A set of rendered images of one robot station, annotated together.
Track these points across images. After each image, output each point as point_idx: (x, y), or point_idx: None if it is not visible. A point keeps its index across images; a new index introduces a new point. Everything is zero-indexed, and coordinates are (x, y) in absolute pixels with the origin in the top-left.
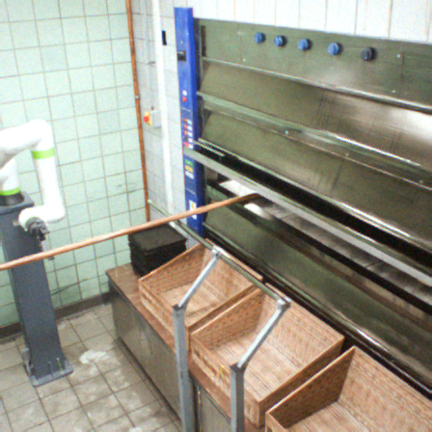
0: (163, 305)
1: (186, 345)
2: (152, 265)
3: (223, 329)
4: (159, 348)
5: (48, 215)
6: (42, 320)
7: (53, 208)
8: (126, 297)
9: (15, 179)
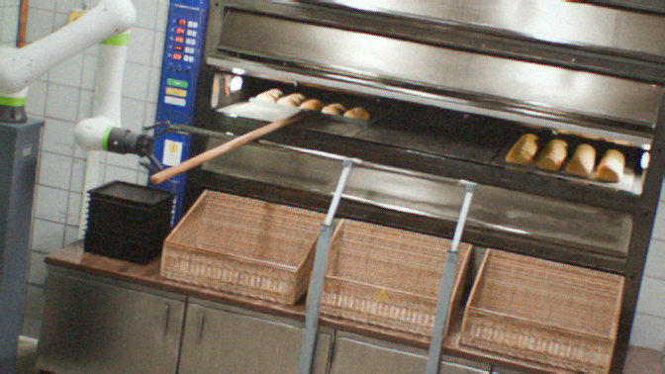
0: (237, 257)
1: (289, 298)
2: (149, 230)
3: None
4: (224, 326)
5: None
6: (10, 328)
7: (117, 120)
8: (129, 277)
9: None
